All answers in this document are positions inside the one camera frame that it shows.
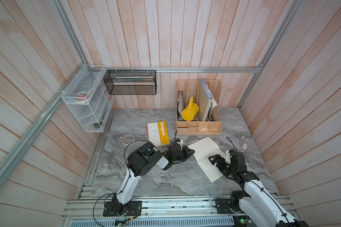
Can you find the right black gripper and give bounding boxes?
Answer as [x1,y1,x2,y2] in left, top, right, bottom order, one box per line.
[209,154,236,176]

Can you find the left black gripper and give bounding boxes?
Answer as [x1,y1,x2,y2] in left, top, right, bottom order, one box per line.
[172,146,195,162]

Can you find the cream notebook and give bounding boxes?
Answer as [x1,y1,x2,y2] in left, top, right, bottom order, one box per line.
[187,137,226,183]

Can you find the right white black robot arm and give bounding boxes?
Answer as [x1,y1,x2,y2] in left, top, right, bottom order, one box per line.
[208,150,308,227]

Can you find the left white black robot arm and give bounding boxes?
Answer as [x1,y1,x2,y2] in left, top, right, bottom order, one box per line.
[103,139,195,217]

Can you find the yellow watering can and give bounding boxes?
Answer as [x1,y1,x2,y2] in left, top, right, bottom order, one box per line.
[181,97,199,122]

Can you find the papers in organizer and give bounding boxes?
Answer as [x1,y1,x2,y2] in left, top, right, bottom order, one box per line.
[208,94,218,121]

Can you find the beige desk organizer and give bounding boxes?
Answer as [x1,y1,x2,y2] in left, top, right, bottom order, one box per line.
[176,79,222,135]

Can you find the cream book in organizer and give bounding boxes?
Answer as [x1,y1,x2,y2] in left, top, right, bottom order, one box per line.
[198,79,212,121]

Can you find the clear tape roll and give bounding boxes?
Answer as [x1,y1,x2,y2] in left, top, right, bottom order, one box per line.
[121,133,135,146]

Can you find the tape roll on shelf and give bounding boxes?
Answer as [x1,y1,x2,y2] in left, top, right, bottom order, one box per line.
[73,90,92,104]

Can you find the black mesh wall basket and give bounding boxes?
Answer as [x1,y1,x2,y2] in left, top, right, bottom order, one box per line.
[103,70,157,96]

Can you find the white wire shelf rack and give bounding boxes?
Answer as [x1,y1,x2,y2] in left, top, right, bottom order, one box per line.
[62,64,114,133]

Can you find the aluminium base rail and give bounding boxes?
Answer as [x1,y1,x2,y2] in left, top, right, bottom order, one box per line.
[59,191,254,227]

